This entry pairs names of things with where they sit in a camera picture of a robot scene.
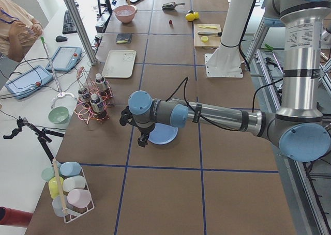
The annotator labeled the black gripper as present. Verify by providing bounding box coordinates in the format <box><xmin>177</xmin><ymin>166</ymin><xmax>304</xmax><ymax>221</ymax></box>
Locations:
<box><xmin>136</xmin><ymin>123</ymin><xmax>155</xmax><ymax>147</ymax></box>

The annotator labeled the blue round plate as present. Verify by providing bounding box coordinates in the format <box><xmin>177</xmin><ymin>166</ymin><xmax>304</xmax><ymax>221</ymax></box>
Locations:
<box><xmin>148</xmin><ymin>123</ymin><xmax>178</xmax><ymax>145</ymax></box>

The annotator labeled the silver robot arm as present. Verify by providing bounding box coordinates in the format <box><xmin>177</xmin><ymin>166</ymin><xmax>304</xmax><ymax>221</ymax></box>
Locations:
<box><xmin>119</xmin><ymin>0</ymin><xmax>330</xmax><ymax>162</ymax></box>

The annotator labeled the dark drink bottle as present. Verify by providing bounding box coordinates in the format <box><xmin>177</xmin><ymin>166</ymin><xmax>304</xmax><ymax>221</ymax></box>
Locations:
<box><xmin>78</xmin><ymin>87</ymin><xmax>91</xmax><ymax>103</ymax></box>
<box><xmin>90</xmin><ymin>93</ymin><xmax>104</xmax><ymax>115</ymax></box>
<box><xmin>95</xmin><ymin>73</ymin><xmax>107</xmax><ymax>91</ymax></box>

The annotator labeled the cream bear tray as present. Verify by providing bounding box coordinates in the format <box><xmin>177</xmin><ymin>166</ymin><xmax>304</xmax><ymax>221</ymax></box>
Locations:
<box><xmin>101</xmin><ymin>50</ymin><xmax>136</xmax><ymax>79</ymax></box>

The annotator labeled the green bowl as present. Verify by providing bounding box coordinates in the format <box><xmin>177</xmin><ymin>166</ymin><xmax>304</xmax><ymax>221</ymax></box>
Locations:
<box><xmin>48</xmin><ymin>106</ymin><xmax>69</xmax><ymax>124</ymax></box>

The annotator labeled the black tripod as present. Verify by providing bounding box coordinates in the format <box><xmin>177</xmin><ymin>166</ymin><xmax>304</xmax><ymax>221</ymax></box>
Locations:
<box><xmin>3</xmin><ymin>116</ymin><xmax>65</xmax><ymax>166</ymax></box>

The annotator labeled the blue teach pendant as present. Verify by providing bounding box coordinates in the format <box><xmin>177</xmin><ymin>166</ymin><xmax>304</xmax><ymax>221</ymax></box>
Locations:
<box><xmin>5</xmin><ymin>65</ymin><xmax>53</xmax><ymax>99</ymax></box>
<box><xmin>51</xmin><ymin>46</ymin><xmax>82</xmax><ymax>72</ymax></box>

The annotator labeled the half lemon slice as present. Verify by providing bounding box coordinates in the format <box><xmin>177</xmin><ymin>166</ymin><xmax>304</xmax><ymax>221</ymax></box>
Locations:
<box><xmin>201</xmin><ymin>36</ymin><xmax>209</xmax><ymax>43</ymax></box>

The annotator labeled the wooden cutting board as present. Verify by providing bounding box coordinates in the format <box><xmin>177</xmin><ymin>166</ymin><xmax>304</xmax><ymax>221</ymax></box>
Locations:
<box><xmin>193</xmin><ymin>24</ymin><xmax>222</xmax><ymax>49</ymax></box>

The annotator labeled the yellow plastic knife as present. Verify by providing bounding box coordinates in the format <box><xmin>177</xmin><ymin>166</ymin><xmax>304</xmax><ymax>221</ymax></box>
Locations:
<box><xmin>197</xmin><ymin>25</ymin><xmax>218</xmax><ymax>29</ymax></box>

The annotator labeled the pink bowl with ice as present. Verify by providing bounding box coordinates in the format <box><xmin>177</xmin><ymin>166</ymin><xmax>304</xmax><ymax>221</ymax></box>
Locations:
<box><xmin>114</xmin><ymin>5</ymin><xmax>138</xmax><ymax>24</ymax></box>

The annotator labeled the black computer mouse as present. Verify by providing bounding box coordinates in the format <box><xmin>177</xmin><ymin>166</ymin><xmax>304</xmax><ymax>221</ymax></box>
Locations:
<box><xmin>55</xmin><ymin>35</ymin><xmax>68</xmax><ymax>42</ymax></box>

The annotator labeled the yellow lemon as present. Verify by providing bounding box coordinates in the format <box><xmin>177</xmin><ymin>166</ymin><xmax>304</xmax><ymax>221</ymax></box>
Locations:
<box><xmin>193</xmin><ymin>11</ymin><xmax>200</xmax><ymax>20</ymax></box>
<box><xmin>185</xmin><ymin>13</ymin><xmax>195</xmax><ymax>22</ymax></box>

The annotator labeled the black keyboard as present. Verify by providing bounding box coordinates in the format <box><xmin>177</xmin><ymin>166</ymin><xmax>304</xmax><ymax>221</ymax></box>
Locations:
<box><xmin>62</xmin><ymin>10</ymin><xmax>77</xmax><ymax>34</ymax></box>

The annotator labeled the metal scoop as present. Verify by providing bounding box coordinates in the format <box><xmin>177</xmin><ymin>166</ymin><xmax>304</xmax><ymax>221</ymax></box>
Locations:
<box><xmin>162</xmin><ymin>2</ymin><xmax>186</xmax><ymax>11</ymax></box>

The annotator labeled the person in beige shirt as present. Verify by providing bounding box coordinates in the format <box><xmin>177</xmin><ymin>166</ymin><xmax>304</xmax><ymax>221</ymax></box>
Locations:
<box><xmin>1</xmin><ymin>0</ymin><xmax>43</xmax><ymax>62</ymax></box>

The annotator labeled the copper wire bottle rack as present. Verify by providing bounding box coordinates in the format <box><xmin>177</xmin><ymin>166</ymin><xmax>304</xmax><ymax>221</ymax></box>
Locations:
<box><xmin>74</xmin><ymin>67</ymin><xmax>113</xmax><ymax>124</ymax></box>

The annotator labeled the white wire cup rack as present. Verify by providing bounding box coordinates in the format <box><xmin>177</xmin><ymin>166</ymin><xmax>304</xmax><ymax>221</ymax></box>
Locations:
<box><xmin>41</xmin><ymin>159</ymin><xmax>95</xmax><ymax>224</ymax></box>

